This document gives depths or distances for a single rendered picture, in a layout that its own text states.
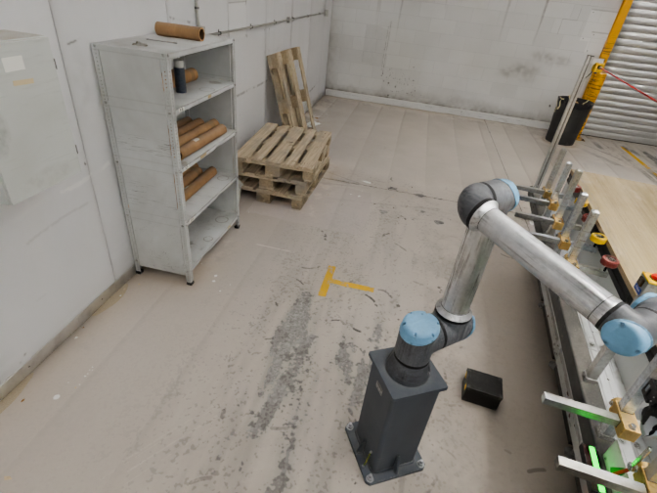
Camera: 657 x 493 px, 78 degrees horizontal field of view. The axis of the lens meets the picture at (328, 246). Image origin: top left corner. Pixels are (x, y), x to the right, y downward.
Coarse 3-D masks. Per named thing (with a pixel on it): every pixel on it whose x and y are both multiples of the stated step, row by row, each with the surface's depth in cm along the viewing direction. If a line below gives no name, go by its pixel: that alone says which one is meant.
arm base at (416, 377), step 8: (392, 352) 172; (392, 360) 169; (392, 368) 168; (400, 368) 166; (408, 368) 164; (416, 368) 163; (424, 368) 166; (392, 376) 168; (400, 376) 167; (408, 376) 165; (416, 376) 165; (424, 376) 167; (408, 384) 166; (416, 384) 166
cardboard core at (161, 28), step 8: (160, 24) 257; (168, 24) 256; (176, 24) 256; (160, 32) 259; (168, 32) 257; (176, 32) 256; (184, 32) 255; (192, 32) 254; (200, 32) 260; (200, 40) 257
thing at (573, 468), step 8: (560, 456) 119; (560, 464) 117; (568, 464) 117; (576, 464) 118; (584, 464) 118; (568, 472) 118; (576, 472) 117; (584, 472) 116; (592, 472) 116; (600, 472) 116; (608, 472) 116; (592, 480) 116; (600, 480) 115; (608, 480) 114; (616, 480) 115; (624, 480) 115; (632, 480) 115; (616, 488) 115; (624, 488) 114; (632, 488) 113; (640, 488) 113
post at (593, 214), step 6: (594, 210) 202; (588, 216) 206; (594, 216) 203; (588, 222) 205; (594, 222) 204; (582, 228) 210; (588, 228) 207; (582, 234) 209; (588, 234) 208; (576, 240) 214; (582, 240) 211; (576, 246) 213; (582, 246) 212; (570, 252) 217; (576, 252) 215; (570, 258) 217; (576, 258) 216
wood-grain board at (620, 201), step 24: (600, 192) 286; (624, 192) 290; (648, 192) 295; (600, 216) 252; (624, 216) 255; (648, 216) 259; (624, 240) 229; (648, 240) 232; (624, 264) 206; (648, 264) 209
